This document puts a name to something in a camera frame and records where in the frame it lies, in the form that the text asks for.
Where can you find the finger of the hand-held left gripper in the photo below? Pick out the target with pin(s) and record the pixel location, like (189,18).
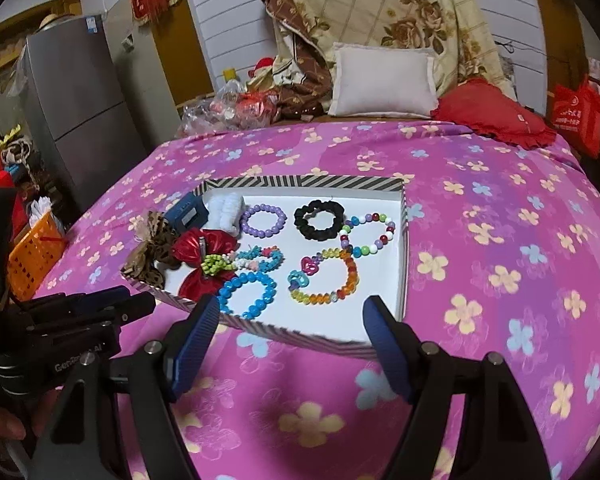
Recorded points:
(130,307)
(97,296)

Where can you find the brown patterned quilt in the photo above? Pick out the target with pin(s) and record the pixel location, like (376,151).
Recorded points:
(305,60)

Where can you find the brown ribbon hair bow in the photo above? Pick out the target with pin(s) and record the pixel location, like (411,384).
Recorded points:
(152,250)

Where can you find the red ruffled cushion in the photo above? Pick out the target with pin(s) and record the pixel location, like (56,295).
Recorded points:
(490,112)

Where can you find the grey refrigerator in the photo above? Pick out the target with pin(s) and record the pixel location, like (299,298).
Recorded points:
(75,110)

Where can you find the black scrunchie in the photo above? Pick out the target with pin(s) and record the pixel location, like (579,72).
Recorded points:
(305,227)

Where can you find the red satin hair bow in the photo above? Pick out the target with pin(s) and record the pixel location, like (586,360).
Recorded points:
(195,285)

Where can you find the straw hat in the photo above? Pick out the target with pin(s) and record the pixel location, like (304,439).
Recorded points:
(55,22)

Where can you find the striped jewelry box tray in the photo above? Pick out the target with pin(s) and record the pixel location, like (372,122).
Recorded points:
(365,285)

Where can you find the beige floral quilt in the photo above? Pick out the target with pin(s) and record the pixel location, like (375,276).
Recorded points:
(380,0)

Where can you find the pink floral bed sheet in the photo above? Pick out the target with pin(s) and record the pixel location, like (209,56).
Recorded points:
(505,240)

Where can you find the red shopping bag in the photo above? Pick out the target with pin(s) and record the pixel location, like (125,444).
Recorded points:
(577,112)

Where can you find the clear plastic bag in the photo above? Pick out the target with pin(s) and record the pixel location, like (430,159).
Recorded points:
(215,115)

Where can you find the red plush toy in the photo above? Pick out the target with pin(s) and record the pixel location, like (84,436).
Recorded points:
(261,67)

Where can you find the orange plastic basket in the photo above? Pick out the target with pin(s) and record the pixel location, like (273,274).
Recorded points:
(32,255)

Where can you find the pile of clothes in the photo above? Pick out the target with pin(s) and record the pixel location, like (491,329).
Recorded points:
(10,157)

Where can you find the blue hair claw clip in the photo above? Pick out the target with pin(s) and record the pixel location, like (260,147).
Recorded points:
(186,215)

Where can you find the person's left hand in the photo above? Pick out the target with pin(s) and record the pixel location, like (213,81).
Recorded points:
(2,425)

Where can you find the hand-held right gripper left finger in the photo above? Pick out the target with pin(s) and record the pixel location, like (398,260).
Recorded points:
(195,345)

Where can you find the small beige pillow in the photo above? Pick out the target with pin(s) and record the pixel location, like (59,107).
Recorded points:
(382,80)

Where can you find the white fluffy scrunchie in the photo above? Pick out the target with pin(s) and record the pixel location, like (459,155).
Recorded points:
(225,215)

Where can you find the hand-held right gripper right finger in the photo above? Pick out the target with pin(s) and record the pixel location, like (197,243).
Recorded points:
(386,352)

